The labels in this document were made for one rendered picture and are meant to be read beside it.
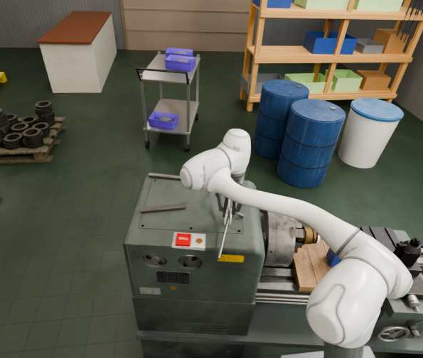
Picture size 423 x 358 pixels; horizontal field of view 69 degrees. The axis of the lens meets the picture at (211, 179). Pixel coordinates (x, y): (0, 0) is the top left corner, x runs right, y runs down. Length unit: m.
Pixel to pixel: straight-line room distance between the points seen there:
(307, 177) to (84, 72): 4.08
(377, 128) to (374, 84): 2.23
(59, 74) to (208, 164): 5.20
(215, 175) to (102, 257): 2.09
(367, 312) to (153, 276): 0.92
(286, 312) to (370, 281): 1.19
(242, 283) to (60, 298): 1.70
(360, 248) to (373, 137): 3.30
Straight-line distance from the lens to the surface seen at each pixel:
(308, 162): 3.53
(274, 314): 1.99
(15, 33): 9.03
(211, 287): 1.49
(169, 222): 1.37
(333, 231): 0.96
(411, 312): 1.80
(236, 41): 8.50
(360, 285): 0.84
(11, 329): 2.80
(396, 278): 0.95
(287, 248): 1.48
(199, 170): 0.97
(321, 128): 3.34
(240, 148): 1.06
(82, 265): 2.93
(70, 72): 5.97
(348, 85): 5.96
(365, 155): 4.32
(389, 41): 6.08
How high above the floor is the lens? 2.24
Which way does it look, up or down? 38 degrees down
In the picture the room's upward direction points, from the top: 4 degrees clockwise
